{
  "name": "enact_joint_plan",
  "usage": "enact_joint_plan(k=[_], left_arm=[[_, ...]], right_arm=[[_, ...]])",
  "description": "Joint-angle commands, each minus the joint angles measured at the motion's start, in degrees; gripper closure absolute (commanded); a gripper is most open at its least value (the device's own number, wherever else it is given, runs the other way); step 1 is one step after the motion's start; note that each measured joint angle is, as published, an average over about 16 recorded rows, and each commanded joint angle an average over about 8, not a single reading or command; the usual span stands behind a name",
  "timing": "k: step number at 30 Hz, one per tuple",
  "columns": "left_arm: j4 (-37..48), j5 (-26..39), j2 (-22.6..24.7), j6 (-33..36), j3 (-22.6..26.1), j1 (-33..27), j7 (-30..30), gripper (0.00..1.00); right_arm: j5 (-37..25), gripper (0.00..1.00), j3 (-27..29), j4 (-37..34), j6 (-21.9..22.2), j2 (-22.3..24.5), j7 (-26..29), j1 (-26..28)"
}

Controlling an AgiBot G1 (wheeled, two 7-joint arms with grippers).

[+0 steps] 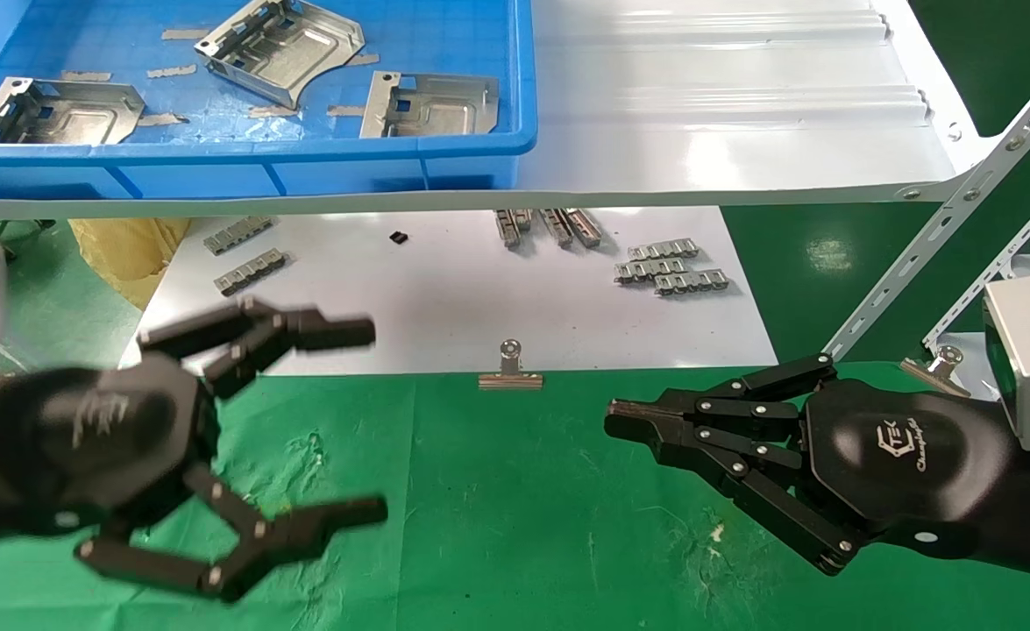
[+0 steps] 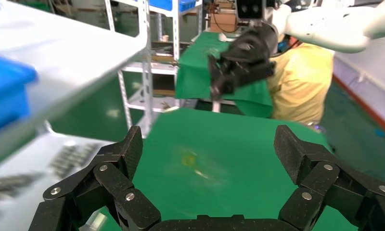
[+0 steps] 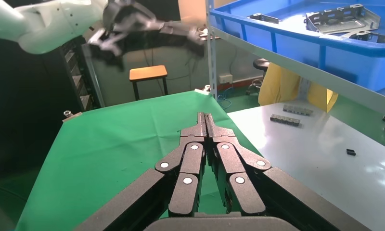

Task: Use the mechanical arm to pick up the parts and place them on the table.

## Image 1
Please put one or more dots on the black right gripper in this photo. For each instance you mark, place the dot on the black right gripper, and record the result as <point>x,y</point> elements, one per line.
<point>918,473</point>

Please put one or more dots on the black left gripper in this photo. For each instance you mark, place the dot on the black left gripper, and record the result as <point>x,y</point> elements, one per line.
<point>85,447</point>

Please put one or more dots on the silver sheet metal bracket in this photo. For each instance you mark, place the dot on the silver sheet metal bracket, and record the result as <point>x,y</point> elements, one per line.
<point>282,53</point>
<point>67,114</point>
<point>436,109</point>

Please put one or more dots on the silver toothed metal strip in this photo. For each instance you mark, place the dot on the silver toothed metal strip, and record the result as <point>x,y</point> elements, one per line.
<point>507,230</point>
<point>250,272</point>
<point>664,249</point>
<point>692,282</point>
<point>585,228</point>
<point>238,236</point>
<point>650,270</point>
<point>557,228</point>
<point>523,219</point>

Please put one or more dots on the white flat shelf board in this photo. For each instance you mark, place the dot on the white flat shelf board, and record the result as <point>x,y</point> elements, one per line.
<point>444,298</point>

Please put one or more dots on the silver binder clip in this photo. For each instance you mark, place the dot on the silver binder clip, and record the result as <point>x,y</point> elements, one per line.
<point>510,379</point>
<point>944,361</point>

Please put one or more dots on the small black plastic part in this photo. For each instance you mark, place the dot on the small black plastic part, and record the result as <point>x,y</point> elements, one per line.
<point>399,237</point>

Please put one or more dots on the green table mat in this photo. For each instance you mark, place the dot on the green table mat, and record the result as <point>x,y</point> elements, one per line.
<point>514,508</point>

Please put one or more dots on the yellow cloth garment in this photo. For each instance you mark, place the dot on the yellow cloth garment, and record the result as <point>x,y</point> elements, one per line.
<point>120,254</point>

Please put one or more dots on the blue plastic bin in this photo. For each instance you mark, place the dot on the blue plastic bin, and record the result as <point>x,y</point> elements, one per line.
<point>216,171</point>

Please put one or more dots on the white storage rack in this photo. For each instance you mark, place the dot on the white storage rack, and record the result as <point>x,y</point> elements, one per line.
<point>970,294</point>

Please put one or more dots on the grey tape strip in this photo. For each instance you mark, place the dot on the grey tape strip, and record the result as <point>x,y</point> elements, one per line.
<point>365,60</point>
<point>346,111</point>
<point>273,112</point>
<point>171,71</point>
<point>85,76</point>
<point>162,119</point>
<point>184,34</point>

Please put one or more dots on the white ribbed shelf board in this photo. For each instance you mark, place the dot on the white ribbed shelf board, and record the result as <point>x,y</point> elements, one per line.
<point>725,105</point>

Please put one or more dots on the white perforated rack post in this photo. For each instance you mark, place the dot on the white perforated rack post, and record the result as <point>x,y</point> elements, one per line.
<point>918,254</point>

